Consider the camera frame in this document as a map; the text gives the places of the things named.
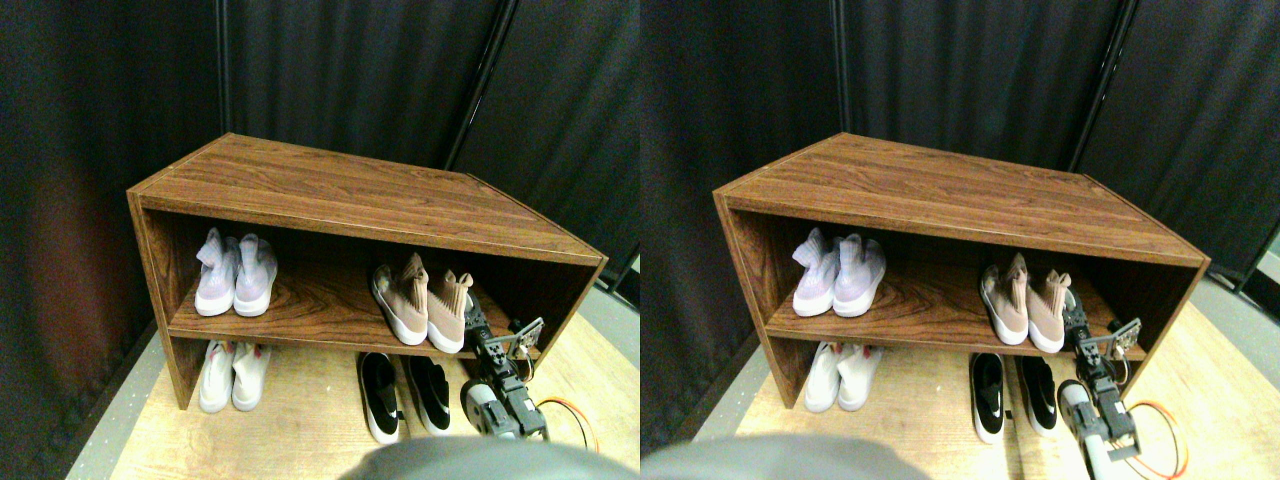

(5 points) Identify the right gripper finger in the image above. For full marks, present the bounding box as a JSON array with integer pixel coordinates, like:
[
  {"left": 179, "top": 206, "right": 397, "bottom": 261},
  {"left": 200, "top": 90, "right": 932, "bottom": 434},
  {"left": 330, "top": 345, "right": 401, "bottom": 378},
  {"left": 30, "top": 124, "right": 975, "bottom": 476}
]
[
  {"left": 462, "top": 293, "right": 492, "bottom": 342},
  {"left": 1060, "top": 290, "right": 1091, "bottom": 342}
]

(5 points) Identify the black curtain stand foot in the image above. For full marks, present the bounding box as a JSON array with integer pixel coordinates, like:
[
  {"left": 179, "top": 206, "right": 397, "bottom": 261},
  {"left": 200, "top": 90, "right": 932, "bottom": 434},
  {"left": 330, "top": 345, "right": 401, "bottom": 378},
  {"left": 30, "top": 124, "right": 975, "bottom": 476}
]
[
  {"left": 1205, "top": 230, "right": 1280, "bottom": 298},
  {"left": 598, "top": 260, "right": 640, "bottom": 308}
]

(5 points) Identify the brown shoe rack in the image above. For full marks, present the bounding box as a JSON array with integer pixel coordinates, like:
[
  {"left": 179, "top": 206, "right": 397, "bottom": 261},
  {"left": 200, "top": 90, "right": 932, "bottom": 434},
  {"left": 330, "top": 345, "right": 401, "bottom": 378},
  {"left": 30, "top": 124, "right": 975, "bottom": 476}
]
[
  {"left": 127, "top": 133, "right": 609, "bottom": 410},
  {"left": 712, "top": 133, "right": 1211, "bottom": 410}
]

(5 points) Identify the pale purple shoe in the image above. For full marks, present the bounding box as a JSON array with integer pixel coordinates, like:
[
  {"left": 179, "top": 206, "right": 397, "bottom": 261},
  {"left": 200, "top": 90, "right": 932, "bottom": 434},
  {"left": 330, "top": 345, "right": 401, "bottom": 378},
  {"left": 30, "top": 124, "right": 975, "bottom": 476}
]
[
  {"left": 194, "top": 228, "right": 241, "bottom": 317},
  {"left": 832, "top": 234, "right": 888, "bottom": 318},
  {"left": 792, "top": 228, "right": 843, "bottom": 317},
  {"left": 233, "top": 234, "right": 279, "bottom": 318}
]

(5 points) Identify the black curtain stand pole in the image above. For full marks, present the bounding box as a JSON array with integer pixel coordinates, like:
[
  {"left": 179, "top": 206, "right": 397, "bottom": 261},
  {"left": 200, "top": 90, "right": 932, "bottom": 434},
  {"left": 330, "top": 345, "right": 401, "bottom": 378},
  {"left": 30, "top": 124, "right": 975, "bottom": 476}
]
[
  {"left": 218, "top": 0, "right": 233, "bottom": 141},
  {"left": 1065, "top": 0, "right": 1141, "bottom": 173},
  {"left": 445, "top": 0, "right": 519, "bottom": 173},
  {"left": 833, "top": 0, "right": 851, "bottom": 141}
]

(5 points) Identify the orange wire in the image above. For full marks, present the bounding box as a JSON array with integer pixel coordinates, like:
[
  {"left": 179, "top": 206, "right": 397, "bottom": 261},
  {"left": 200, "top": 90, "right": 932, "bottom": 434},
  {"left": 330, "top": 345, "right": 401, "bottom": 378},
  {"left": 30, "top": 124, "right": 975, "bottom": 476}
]
[
  {"left": 538, "top": 397, "right": 601, "bottom": 453},
  {"left": 1128, "top": 400, "right": 1191, "bottom": 480}
]

